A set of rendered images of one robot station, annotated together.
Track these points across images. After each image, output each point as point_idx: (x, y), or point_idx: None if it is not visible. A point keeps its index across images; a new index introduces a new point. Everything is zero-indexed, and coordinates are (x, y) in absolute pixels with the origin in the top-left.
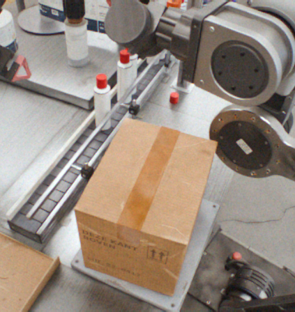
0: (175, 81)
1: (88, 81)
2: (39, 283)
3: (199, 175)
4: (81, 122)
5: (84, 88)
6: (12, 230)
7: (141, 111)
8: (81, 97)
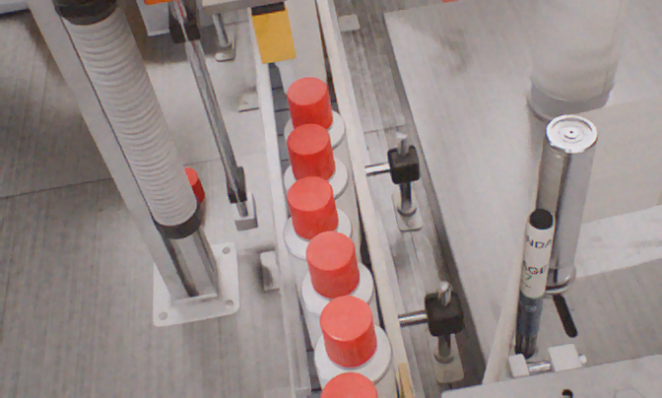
0: (231, 278)
1: (450, 55)
2: None
3: None
4: (366, 10)
5: (432, 33)
6: None
7: (254, 112)
8: (410, 9)
